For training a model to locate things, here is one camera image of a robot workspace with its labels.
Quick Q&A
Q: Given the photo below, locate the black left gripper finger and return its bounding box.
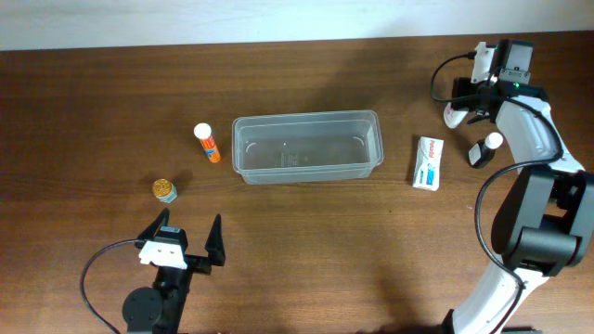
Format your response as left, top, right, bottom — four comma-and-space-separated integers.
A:
136, 208, 170, 242
205, 214, 226, 266

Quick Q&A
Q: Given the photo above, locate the white calamine lotion bottle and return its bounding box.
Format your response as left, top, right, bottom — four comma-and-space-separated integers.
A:
444, 102, 469, 129

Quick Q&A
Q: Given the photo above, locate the dark brown syrup bottle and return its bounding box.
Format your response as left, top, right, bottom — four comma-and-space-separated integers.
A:
468, 132, 504, 169

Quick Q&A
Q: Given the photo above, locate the white Panadol medicine box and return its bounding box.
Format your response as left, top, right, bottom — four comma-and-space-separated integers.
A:
412, 136, 444, 191

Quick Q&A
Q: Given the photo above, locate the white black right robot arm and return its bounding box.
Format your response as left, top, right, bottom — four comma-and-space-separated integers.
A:
441, 40, 593, 333

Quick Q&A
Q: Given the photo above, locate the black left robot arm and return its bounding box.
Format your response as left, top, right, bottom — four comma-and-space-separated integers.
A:
122, 208, 226, 333

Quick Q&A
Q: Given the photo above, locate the clear plastic container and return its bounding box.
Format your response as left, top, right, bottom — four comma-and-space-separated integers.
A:
232, 109, 384, 185

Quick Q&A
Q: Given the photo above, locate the small gold-lid jar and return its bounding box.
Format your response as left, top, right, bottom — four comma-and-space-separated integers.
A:
152, 179, 177, 203

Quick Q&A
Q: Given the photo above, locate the orange effervescent tablet tube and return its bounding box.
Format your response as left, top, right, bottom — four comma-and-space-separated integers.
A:
194, 122, 221, 163

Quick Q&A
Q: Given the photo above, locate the black left camera cable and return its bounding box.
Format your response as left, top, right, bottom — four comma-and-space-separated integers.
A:
79, 238, 140, 334

